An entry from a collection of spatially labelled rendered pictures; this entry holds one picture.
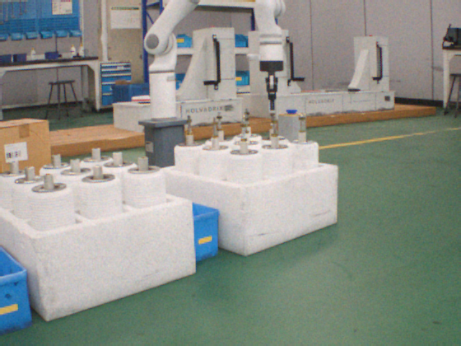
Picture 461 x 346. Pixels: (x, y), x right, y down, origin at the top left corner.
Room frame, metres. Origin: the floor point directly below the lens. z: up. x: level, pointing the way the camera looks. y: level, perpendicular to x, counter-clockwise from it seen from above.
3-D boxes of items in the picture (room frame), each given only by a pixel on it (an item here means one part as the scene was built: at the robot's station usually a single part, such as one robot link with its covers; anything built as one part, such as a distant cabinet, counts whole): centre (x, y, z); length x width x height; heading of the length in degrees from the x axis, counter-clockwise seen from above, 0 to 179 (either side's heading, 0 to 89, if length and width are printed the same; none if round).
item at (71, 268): (1.13, 0.36, 0.09); 0.39 x 0.39 x 0.18; 42
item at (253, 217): (1.49, -0.05, 0.09); 0.39 x 0.39 x 0.18; 41
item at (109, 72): (6.94, 1.64, 0.34); 0.59 x 0.47 x 0.69; 33
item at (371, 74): (4.58, -0.86, 0.45); 1.51 x 0.57 x 0.74; 123
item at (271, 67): (1.56, -0.14, 0.46); 0.08 x 0.08 x 0.09
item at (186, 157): (1.50, 0.12, 0.16); 0.10 x 0.10 x 0.18
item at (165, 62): (1.82, 0.23, 0.54); 0.09 x 0.09 x 0.17; 66
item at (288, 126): (1.73, -0.22, 0.16); 0.07 x 0.07 x 0.31; 41
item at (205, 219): (1.31, 0.17, 0.06); 0.30 x 0.11 x 0.12; 42
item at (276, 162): (1.40, -0.13, 0.16); 0.10 x 0.10 x 0.18
